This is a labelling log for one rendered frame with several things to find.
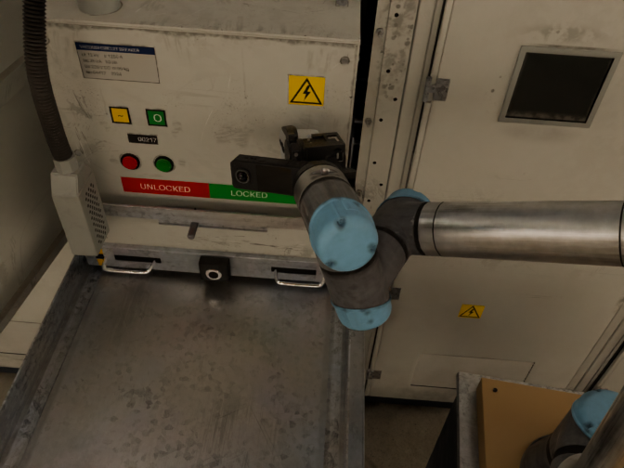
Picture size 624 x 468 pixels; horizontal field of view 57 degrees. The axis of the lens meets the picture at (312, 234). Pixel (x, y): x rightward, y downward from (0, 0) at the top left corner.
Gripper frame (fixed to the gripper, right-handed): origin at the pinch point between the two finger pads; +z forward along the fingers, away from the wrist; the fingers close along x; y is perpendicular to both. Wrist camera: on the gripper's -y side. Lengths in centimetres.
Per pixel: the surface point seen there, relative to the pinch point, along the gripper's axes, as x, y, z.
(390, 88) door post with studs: 1.5, 24.3, 17.5
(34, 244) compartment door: -29, -50, 24
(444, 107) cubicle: -1.7, 34.2, 13.5
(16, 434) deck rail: -43, -48, -14
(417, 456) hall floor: -120, 44, 25
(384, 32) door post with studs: 12.6, 21.9, 15.7
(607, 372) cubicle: -89, 98, 19
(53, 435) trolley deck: -43, -42, -15
